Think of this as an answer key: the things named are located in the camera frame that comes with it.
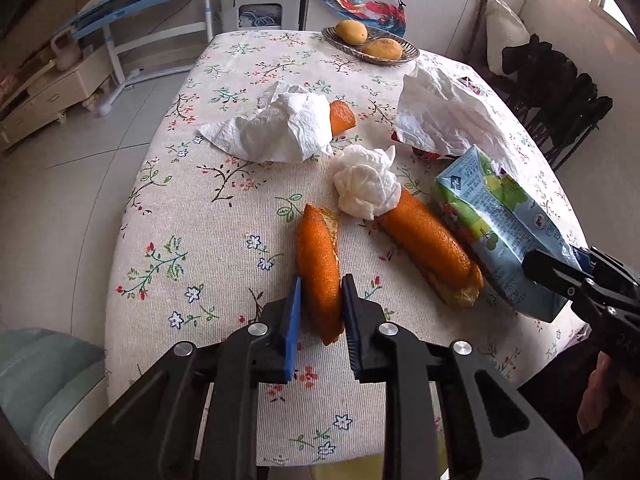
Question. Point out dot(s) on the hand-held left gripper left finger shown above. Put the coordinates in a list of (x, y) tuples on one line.
[(292, 330)]

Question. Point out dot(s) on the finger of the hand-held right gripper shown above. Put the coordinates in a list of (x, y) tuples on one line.
[(612, 270), (550, 270)]

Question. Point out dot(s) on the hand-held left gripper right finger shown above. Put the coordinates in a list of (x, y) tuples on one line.
[(352, 330)]

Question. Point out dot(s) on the green blue drink carton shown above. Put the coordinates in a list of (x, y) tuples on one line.
[(495, 225)]

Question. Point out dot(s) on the balled white tissue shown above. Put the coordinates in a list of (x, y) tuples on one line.
[(365, 190)]

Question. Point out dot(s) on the red snack bag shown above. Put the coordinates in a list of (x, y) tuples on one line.
[(425, 151)]

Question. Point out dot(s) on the white plastic bag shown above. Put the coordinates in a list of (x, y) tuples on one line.
[(445, 110)]

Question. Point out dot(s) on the large white tissue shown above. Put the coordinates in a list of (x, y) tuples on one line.
[(280, 130)]

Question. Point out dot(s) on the person's right hand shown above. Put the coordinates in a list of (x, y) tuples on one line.
[(592, 400)]

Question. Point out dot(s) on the person's dark clothing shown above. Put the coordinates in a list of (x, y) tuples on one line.
[(550, 410)]

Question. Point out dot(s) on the black folding chairs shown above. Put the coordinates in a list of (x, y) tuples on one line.
[(565, 110)]

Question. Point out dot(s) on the black cloth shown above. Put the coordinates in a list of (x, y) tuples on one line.
[(535, 60)]

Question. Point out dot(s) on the white sack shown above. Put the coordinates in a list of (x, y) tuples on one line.
[(507, 35)]

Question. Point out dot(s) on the pale teal stool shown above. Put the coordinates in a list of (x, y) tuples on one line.
[(45, 385)]

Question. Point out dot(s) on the wooden chair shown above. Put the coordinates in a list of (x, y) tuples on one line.
[(477, 20)]

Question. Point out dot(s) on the yellow mango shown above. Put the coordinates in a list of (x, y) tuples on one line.
[(382, 49), (351, 31)]

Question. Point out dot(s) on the grey fruit bowl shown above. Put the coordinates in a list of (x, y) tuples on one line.
[(350, 47)]

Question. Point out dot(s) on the white cabinet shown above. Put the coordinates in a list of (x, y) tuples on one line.
[(440, 0)]

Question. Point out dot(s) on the cream television stand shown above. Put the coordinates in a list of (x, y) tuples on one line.
[(55, 90)]

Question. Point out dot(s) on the pink kettle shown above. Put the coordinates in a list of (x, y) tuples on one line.
[(65, 55)]

